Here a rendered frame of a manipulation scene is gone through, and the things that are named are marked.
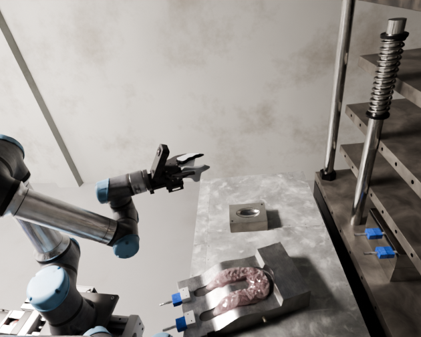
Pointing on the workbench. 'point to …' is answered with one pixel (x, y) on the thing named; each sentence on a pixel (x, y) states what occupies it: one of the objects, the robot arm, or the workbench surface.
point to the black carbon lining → (212, 290)
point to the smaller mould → (248, 217)
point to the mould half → (246, 320)
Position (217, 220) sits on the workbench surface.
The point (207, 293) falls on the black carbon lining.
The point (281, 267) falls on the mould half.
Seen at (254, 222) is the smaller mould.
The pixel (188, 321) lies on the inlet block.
